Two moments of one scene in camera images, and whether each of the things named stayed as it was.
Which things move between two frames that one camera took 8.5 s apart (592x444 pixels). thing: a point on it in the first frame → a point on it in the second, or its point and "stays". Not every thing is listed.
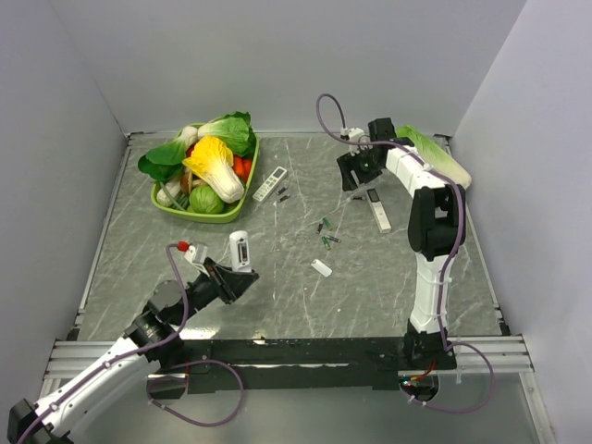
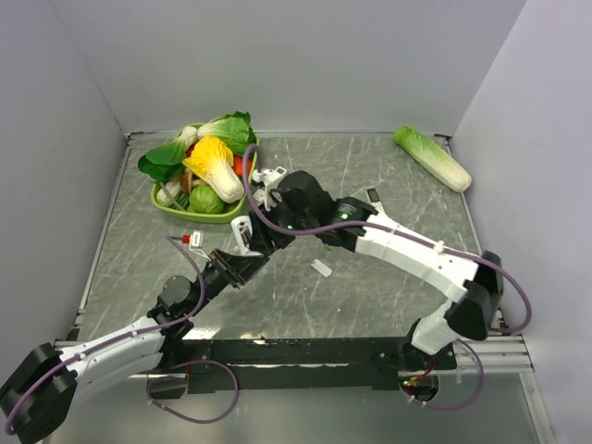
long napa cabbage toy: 436,157 stays
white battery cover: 321,267 stays
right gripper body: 363,165 → 279,239
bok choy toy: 165,162 stays
